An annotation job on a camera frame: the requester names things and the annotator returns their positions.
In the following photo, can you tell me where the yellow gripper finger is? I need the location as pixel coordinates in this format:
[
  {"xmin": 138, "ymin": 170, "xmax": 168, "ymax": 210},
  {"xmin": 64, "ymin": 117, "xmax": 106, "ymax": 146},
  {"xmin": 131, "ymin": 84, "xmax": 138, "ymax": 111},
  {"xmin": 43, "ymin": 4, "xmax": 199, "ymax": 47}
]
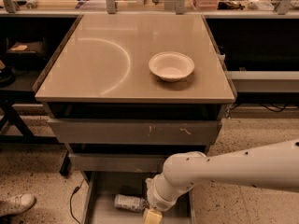
[{"xmin": 143, "ymin": 209, "xmax": 163, "ymax": 224}]

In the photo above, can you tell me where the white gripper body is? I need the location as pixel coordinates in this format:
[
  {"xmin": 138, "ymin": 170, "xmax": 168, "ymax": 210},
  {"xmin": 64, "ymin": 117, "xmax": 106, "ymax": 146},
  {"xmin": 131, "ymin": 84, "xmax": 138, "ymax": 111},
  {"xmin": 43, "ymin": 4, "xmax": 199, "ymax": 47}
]
[{"xmin": 146, "ymin": 177, "xmax": 177, "ymax": 212}]

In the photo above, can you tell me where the clear plastic water bottle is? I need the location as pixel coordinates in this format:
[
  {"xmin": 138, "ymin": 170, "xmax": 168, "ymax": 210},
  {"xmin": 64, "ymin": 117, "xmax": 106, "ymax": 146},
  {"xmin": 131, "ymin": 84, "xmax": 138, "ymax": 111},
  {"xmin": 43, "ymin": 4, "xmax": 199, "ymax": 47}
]
[{"xmin": 114, "ymin": 194, "xmax": 148, "ymax": 212}]

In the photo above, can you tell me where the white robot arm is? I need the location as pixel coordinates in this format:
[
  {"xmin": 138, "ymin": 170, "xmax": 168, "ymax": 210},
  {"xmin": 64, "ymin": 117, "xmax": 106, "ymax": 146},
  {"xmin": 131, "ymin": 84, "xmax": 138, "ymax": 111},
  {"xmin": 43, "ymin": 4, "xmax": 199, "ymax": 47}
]
[{"xmin": 143, "ymin": 140, "xmax": 299, "ymax": 224}]

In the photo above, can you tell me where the open bottom grey drawer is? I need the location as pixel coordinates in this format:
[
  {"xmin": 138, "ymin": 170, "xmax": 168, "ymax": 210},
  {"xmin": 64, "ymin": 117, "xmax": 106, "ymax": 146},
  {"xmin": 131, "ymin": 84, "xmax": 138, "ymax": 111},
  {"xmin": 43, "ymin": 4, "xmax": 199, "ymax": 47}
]
[{"xmin": 81, "ymin": 172, "xmax": 196, "ymax": 224}]

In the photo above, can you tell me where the top grey drawer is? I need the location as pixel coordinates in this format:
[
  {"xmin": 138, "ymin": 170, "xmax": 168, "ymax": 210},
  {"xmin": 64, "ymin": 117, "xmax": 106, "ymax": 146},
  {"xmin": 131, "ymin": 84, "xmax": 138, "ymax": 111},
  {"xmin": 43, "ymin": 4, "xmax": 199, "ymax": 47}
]
[{"xmin": 49, "ymin": 119, "xmax": 222, "ymax": 146}]

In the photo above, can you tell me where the middle grey drawer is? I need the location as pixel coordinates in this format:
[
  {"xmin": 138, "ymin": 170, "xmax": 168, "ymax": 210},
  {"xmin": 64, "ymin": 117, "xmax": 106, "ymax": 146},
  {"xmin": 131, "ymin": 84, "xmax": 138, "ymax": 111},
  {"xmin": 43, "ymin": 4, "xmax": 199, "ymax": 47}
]
[{"xmin": 69, "ymin": 153, "xmax": 166, "ymax": 173}]

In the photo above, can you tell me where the grey drawer cabinet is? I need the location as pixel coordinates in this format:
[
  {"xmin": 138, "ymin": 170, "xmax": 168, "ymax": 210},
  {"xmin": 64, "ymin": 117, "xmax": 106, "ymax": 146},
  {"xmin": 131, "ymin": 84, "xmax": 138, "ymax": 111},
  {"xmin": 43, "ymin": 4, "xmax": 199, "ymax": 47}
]
[{"xmin": 32, "ymin": 13, "xmax": 237, "ymax": 224}]

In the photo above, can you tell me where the white paper bowl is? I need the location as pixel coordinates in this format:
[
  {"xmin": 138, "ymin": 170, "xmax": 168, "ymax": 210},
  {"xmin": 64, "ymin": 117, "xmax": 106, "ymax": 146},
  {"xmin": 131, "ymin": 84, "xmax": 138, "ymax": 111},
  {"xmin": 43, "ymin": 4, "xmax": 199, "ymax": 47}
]
[{"xmin": 149, "ymin": 51, "xmax": 194, "ymax": 82}]

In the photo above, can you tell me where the white sneaker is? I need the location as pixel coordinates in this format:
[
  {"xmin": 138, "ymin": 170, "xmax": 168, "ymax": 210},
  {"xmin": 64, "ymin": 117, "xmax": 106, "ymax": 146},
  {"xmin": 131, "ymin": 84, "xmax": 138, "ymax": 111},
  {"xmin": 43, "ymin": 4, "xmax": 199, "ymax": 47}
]
[{"xmin": 0, "ymin": 193, "xmax": 36, "ymax": 217}]

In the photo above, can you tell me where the dark box under bench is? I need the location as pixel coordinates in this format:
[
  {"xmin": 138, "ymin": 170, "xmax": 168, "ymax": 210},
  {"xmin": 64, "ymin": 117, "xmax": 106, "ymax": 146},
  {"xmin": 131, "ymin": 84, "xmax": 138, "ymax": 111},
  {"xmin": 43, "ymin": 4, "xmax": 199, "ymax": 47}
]
[{"xmin": 5, "ymin": 41, "xmax": 47, "ymax": 70}]

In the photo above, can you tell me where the black floor cable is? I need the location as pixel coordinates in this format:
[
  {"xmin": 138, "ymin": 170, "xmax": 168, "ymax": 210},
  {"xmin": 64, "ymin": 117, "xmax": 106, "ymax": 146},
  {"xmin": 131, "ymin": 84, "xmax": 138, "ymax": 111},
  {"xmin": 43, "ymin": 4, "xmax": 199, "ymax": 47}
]
[{"xmin": 68, "ymin": 178, "xmax": 86, "ymax": 224}]

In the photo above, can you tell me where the black table leg frame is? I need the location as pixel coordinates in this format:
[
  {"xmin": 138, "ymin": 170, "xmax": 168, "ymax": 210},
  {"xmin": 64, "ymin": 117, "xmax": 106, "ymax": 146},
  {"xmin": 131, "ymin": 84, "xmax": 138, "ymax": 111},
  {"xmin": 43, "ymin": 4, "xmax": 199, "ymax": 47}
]
[{"xmin": 0, "ymin": 94, "xmax": 72, "ymax": 176}]

